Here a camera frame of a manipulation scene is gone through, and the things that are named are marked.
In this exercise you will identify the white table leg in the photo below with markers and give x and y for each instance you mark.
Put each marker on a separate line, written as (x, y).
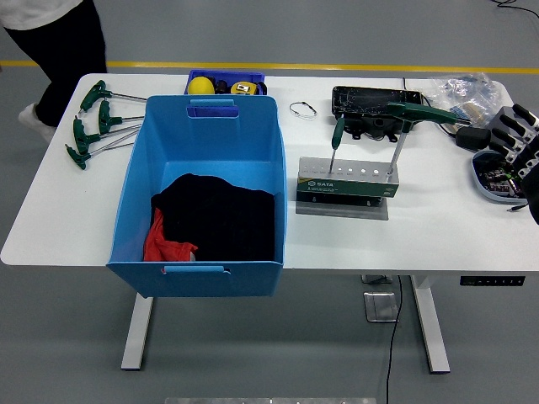
(431, 332)
(138, 332)

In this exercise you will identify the black table control panel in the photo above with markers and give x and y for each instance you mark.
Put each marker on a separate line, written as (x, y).
(492, 281)

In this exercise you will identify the small dark brown item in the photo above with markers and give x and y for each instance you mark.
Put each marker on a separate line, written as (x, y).
(222, 86)

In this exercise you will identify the clear plastic bag of parts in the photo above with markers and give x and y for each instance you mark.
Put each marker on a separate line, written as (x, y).
(463, 90)

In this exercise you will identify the small dark blue tray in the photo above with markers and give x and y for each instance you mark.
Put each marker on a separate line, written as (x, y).
(227, 75)

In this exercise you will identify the large light blue plastic bin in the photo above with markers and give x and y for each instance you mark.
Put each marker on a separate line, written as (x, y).
(210, 134)

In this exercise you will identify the yellow ball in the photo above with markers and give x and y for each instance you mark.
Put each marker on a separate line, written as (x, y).
(201, 86)

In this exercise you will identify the black power adapter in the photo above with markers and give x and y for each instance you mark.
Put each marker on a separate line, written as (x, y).
(472, 138)

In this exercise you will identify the person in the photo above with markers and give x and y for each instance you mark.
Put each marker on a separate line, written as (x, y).
(71, 54)

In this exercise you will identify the grey green hex key stand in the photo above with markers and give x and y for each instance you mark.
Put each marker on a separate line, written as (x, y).
(345, 187)

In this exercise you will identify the black bracket part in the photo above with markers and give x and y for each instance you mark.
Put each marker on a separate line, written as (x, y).
(379, 125)

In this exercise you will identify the yellow tape measure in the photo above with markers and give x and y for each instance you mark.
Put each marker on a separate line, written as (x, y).
(243, 88)

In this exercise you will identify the black cloth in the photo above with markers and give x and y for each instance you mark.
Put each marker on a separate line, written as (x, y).
(219, 214)

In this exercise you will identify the orange red cloth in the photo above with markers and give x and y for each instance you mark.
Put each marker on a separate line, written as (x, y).
(162, 248)

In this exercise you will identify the grey blue bowl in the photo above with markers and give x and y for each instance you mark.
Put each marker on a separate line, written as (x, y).
(480, 177)

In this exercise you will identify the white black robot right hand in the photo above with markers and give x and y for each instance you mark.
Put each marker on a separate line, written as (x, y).
(516, 139)

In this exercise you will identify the metal floor plate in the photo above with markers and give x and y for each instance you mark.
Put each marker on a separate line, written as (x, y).
(381, 307)

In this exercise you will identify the grey box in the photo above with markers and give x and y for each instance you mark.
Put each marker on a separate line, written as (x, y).
(497, 120)

